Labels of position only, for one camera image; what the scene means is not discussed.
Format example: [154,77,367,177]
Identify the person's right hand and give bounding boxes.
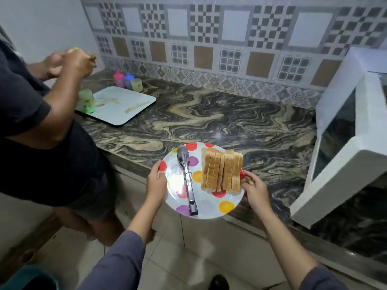
[241,171,273,215]

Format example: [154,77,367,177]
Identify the person's left hand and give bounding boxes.
[147,160,168,208]

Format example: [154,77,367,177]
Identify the white polka dot plate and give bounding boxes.
[159,142,246,220]

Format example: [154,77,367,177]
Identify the person's right forearm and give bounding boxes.
[257,208,349,290]

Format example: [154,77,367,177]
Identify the person's left forearm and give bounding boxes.
[77,200,161,290]

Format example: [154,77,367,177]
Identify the metal kitchen tongs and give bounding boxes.
[177,145,199,216]

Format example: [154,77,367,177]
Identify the row of bread slices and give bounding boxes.
[200,147,244,194]

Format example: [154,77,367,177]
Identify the white rectangular tray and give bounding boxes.
[75,86,157,127]

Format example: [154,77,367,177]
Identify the black shoe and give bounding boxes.
[208,274,230,290]

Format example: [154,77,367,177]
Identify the green plastic cup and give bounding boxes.
[78,89,96,114]

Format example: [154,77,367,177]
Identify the white microwave door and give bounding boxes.
[290,72,387,229]

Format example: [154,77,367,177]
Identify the white microwave oven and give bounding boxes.
[315,47,387,191]

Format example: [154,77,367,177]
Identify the teal plastic bin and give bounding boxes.
[0,265,60,290]

